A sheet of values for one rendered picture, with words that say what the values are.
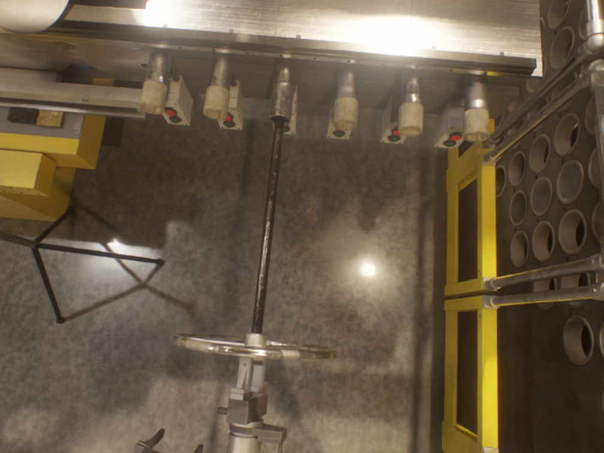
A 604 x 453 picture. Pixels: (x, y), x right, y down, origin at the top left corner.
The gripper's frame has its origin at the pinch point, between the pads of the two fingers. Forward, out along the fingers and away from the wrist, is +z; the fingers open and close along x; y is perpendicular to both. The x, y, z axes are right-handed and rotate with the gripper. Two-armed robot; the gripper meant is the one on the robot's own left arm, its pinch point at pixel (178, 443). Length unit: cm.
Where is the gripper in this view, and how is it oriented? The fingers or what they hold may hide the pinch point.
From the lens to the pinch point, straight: 153.2
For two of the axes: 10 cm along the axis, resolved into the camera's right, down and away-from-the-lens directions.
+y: 2.3, -9.6, -1.8
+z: 2.4, -1.3, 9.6
